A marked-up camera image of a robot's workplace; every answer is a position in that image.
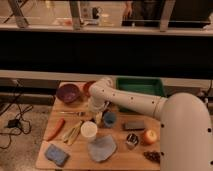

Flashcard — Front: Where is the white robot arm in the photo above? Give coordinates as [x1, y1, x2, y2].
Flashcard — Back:
[89, 77, 213, 171]

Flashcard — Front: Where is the red bowl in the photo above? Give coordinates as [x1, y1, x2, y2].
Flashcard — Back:
[83, 81, 96, 97]

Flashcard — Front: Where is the purple bowl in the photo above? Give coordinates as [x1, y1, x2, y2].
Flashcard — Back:
[56, 84, 80, 103]

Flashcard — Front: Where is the blue plastic cup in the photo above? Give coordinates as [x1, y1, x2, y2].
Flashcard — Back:
[103, 112, 116, 128]

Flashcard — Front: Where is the white plastic cup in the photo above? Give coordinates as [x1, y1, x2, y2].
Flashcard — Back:
[80, 121, 98, 141]

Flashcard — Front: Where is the metal fork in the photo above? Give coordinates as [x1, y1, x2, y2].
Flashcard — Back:
[59, 111, 86, 116]

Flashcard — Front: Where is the grey rectangular sponge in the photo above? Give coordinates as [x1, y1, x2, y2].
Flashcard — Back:
[123, 121, 146, 130]

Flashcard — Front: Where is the yellow corn cob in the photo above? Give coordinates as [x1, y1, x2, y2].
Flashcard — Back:
[61, 121, 83, 145]

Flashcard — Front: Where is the blue grey cloth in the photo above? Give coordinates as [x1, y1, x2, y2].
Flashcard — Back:
[87, 135, 117, 162]

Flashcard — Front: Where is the wooden board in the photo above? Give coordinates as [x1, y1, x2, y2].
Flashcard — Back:
[35, 81, 163, 171]

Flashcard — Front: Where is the orange carrot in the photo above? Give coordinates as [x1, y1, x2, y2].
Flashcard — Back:
[46, 118, 65, 141]

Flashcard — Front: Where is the small metal cup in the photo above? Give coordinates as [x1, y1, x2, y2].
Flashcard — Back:
[126, 133, 139, 149]

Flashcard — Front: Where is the red yellow apple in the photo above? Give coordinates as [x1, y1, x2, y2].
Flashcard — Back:
[142, 130, 157, 145]

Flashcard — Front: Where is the blue sponge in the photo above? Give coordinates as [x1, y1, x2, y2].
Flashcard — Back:
[45, 144, 69, 167]

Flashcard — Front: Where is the green plastic tray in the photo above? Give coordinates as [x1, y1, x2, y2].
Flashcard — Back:
[116, 77, 166, 97]

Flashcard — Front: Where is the bunch of dark grapes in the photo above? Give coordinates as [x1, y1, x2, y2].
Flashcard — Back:
[143, 151, 160, 163]

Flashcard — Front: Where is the person behind window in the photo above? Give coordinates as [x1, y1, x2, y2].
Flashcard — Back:
[122, 0, 163, 27]

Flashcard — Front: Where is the black power adapter with cables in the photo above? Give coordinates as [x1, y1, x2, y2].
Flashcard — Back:
[0, 79, 34, 150]

